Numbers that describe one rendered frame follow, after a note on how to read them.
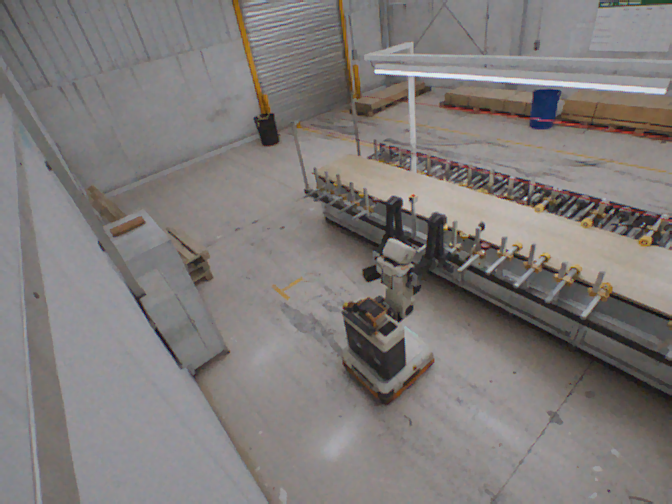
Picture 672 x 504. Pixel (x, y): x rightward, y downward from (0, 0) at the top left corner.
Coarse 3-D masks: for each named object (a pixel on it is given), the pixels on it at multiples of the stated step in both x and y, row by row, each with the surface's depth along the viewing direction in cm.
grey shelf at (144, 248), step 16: (112, 224) 347; (144, 224) 336; (112, 240) 321; (128, 240) 316; (144, 240) 311; (160, 240) 307; (128, 256) 294; (144, 256) 296; (160, 256) 305; (176, 256) 314; (144, 272) 301; (176, 272) 320; (176, 288) 326; (192, 288) 337; (192, 304) 343; (208, 320) 367; (208, 336) 370; (208, 352) 378; (192, 368) 372
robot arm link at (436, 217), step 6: (432, 216) 260; (438, 216) 258; (426, 222) 261; (432, 222) 256; (438, 222) 257; (432, 228) 258; (432, 234) 261; (432, 240) 264; (426, 246) 269; (432, 246) 267; (426, 252) 271; (432, 252) 271; (426, 258) 274; (432, 258) 272; (432, 264) 273
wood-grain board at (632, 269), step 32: (352, 160) 545; (384, 192) 449; (416, 192) 437; (448, 192) 425; (480, 192) 415; (448, 224) 373; (512, 224) 356; (544, 224) 348; (576, 224) 340; (576, 256) 306; (608, 256) 300; (640, 256) 294; (640, 288) 267
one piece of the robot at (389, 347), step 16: (352, 304) 289; (352, 336) 319; (368, 336) 290; (384, 336) 281; (400, 336) 286; (368, 352) 307; (384, 352) 284; (400, 352) 297; (384, 368) 296; (400, 368) 309
